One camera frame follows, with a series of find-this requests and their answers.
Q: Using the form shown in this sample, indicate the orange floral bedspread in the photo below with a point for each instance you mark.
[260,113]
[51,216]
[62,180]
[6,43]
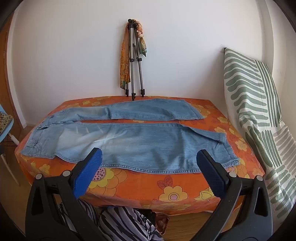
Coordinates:
[175,190]

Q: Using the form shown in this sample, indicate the light blue chair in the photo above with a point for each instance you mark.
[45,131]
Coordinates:
[8,130]

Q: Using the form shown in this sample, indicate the orange patterned scarf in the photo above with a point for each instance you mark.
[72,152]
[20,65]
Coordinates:
[123,62]

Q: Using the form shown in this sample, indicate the wooden door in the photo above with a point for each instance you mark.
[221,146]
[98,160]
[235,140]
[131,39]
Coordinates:
[9,88]

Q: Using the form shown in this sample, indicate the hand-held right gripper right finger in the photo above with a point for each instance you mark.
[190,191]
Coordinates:
[212,178]

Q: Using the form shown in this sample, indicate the leopard print seat cushion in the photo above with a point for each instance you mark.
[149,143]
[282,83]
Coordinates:
[5,121]

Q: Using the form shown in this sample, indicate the silver black camera tripod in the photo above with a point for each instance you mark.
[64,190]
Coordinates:
[131,60]

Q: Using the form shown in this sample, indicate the green striped white pillow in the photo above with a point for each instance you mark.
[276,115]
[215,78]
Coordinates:
[245,92]

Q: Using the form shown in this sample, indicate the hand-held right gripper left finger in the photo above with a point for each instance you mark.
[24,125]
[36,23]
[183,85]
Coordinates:
[89,172]

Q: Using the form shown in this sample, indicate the light blue denim pants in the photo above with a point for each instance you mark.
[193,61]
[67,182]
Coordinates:
[138,143]

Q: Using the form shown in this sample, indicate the person's zebra striped clothing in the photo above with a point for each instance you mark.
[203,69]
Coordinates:
[124,222]

